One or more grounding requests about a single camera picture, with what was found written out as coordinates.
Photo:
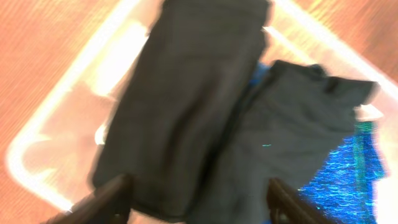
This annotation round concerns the clear plastic storage bin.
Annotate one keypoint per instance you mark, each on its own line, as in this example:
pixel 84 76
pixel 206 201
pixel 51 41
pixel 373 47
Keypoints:
pixel 52 155

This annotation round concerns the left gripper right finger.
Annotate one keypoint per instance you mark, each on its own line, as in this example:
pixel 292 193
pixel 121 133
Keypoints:
pixel 287 206

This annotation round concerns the blue sequin fabric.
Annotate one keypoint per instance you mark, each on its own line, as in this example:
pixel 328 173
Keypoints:
pixel 304 129

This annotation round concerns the black garment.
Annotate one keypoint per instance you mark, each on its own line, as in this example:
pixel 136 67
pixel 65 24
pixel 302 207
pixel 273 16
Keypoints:
pixel 226 197
pixel 194 67

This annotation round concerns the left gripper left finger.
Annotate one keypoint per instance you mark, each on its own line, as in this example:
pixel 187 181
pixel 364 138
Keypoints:
pixel 107 204

